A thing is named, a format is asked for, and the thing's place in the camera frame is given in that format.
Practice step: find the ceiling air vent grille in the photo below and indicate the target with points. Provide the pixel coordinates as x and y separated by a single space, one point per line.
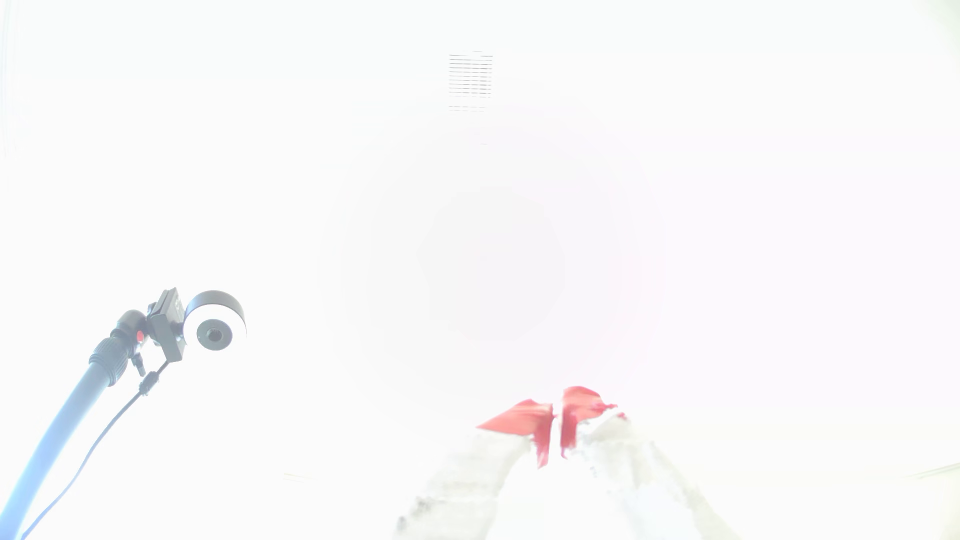
470 79

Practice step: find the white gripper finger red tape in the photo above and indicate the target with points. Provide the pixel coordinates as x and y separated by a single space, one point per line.
517 420
585 409

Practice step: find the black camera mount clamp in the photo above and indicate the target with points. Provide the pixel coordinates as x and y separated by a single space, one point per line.
166 326

